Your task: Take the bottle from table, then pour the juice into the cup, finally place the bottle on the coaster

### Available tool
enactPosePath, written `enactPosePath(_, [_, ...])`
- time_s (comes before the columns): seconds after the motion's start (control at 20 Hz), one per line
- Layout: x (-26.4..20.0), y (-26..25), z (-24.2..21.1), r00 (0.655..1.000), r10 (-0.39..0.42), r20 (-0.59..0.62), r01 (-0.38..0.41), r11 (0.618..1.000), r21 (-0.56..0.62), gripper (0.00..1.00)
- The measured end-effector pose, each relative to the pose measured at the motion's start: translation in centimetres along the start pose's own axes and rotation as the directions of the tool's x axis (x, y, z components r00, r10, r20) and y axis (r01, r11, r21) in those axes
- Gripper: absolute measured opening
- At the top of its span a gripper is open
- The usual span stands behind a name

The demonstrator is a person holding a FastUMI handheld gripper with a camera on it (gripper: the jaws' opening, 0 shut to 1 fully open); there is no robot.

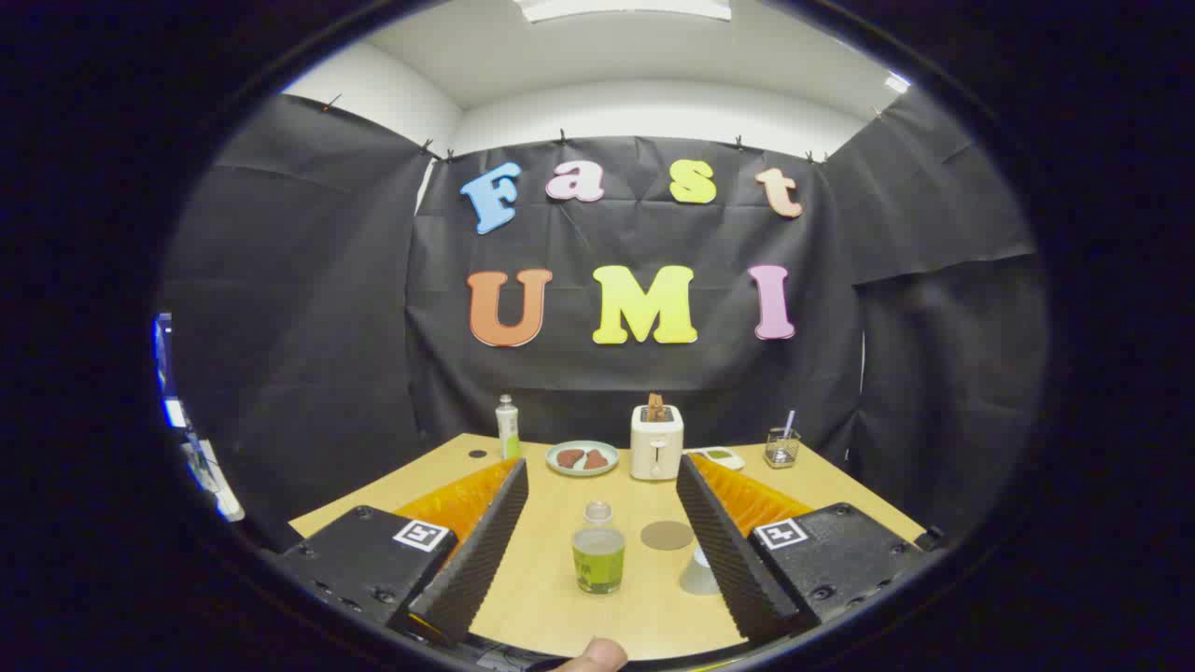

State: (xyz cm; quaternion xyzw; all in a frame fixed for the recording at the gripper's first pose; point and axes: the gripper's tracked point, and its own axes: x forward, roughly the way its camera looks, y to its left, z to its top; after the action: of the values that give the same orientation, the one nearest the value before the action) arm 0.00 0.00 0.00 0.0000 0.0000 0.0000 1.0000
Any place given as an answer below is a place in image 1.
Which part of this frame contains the pale green plate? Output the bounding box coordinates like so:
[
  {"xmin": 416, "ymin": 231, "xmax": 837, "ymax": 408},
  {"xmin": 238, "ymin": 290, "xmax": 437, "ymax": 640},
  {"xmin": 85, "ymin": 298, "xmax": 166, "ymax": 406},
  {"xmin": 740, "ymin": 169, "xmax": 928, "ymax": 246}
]
[{"xmin": 545, "ymin": 440, "xmax": 621, "ymax": 478}]

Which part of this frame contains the clear juice bottle green label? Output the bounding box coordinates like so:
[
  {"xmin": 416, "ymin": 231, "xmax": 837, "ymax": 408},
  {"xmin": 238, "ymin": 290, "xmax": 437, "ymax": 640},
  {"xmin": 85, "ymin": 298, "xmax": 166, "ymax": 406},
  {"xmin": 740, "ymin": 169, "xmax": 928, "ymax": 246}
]
[{"xmin": 571, "ymin": 501, "xmax": 626, "ymax": 596}]

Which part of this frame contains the tall white green bottle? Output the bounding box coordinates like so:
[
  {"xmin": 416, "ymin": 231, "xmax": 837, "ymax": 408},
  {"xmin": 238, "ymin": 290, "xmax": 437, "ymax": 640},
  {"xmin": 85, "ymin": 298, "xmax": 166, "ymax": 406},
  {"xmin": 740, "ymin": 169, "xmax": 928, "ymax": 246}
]
[{"xmin": 496, "ymin": 394, "xmax": 522, "ymax": 460}]

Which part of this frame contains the round brown coaster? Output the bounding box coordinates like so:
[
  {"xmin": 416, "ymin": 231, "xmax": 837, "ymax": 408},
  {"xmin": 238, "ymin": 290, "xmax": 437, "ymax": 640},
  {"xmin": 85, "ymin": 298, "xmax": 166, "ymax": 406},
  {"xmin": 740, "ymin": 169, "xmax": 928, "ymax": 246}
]
[{"xmin": 640, "ymin": 521, "xmax": 696, "ymax": 552}]

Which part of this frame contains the blue lit screen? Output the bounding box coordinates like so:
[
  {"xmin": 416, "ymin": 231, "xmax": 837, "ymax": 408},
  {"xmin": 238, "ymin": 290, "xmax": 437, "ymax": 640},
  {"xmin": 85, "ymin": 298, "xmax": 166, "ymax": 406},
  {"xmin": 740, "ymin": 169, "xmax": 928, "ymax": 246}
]
[{"xmin": 152, "ymin": 313, "xmax": 246, "ymax": 524}]

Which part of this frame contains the white cup with handle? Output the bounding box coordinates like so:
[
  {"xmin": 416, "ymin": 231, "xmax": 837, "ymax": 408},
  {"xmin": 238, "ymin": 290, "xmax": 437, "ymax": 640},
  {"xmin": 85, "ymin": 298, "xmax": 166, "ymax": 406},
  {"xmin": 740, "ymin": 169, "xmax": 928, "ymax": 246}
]
[{"xmin": 679, "ymin": 545, "xmax": 722, "ymax": 596}]

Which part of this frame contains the white toaster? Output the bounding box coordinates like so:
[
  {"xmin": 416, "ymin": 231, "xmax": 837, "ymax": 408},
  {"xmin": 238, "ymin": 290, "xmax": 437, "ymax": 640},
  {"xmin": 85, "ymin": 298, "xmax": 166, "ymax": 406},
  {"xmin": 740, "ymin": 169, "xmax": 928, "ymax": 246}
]
[{"xmin": 630, "ymin": 404, "xmax": 685, "ymax": 482}]

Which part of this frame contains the wooden table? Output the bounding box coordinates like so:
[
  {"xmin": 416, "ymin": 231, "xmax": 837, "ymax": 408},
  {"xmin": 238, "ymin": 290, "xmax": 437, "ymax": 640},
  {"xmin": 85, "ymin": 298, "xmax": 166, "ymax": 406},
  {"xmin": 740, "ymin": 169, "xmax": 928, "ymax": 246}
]
[{"xmin": 288, "ymin": 432, "xmax": 928, "ymax": 662}]

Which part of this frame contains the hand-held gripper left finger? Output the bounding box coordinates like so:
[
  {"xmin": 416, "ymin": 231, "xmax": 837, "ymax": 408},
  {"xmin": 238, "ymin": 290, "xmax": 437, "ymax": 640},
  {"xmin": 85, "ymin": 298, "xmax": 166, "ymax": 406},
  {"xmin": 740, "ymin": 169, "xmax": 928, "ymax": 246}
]
[{"xmin": 271, "ymin": 455, "xmax": 530, "ymax": 647}]

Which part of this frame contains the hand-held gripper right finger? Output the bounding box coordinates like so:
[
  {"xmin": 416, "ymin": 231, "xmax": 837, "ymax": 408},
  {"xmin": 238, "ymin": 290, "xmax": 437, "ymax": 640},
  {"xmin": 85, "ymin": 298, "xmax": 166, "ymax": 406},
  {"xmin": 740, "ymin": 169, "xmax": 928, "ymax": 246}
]
[{"xmin": 676, "ymin": 454, "xmax": 946, "ymax": 645}]

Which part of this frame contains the ceiling light panel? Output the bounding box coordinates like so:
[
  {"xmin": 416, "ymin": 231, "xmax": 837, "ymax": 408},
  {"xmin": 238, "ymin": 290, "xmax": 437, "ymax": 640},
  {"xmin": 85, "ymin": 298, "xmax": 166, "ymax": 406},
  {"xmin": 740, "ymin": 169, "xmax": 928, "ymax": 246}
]
[{"xmin": 512, "ymin": 0, "xmax": 734, "ymax": 24}]

